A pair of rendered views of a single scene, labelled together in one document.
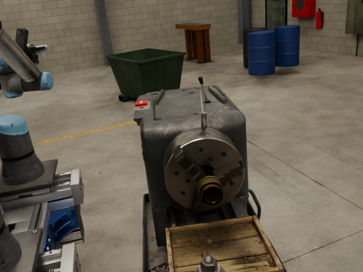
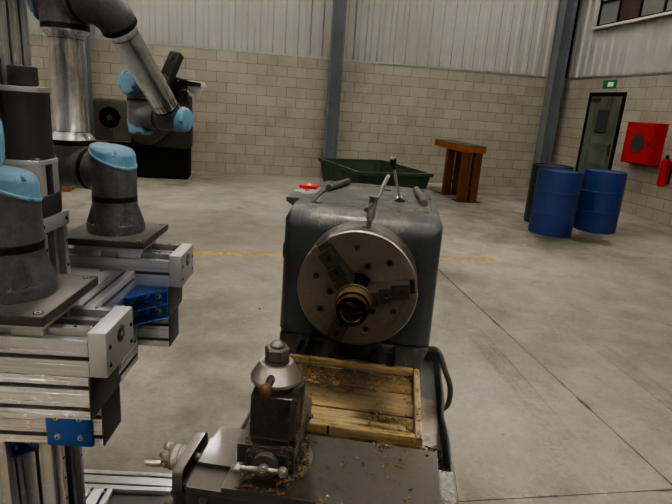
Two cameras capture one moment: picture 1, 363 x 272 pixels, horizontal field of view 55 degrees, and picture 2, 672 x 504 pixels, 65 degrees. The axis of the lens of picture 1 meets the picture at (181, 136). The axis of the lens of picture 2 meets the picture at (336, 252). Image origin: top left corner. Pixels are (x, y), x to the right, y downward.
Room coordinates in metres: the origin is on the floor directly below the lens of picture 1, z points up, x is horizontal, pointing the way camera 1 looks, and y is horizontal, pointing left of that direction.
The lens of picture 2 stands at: (-0.10, -0.24, 1.54)
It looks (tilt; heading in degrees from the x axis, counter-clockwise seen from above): 16 degrees down; 10
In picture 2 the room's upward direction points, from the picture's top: 4 degrees clockwise
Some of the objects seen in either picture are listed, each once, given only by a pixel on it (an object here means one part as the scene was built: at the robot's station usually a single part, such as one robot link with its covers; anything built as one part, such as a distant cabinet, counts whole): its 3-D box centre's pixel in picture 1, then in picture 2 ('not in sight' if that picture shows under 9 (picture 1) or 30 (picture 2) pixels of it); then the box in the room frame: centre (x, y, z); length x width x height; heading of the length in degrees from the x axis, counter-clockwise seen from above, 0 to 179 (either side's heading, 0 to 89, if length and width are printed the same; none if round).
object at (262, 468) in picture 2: not in sight; (277, 436); (0.65, -0.03, 0.99); 0.20 x 0.10 x 0.05; 4
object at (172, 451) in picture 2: not in sight; (165, 455); (0.61, 0.15, 0.95); 0.07 x 0.04 x 0.04; 94
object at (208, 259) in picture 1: (208, 262); (277, 350); (0.62, -0.03, 1.17); 0.04 x 0.04 x 0.03
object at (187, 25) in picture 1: (193, 41); (455, 169); (10.35, -0.63, 0.50); 1.61 x 0.44 x 1.00; 20
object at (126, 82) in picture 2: (3, 61); (138, 84); (1.47, 0.70, 1.56); 0.11 x 0.08 x 0.09; 170
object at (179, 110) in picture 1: (187, 138); (362, 251); (1.64, -0.03, 1.06); 0.59 x 0.48 x 0.39; 4
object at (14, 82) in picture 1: (14, 83); (144, 116); (1.47, 0.68, 1.46); 0.11 x 0.08 x 0.11; 80
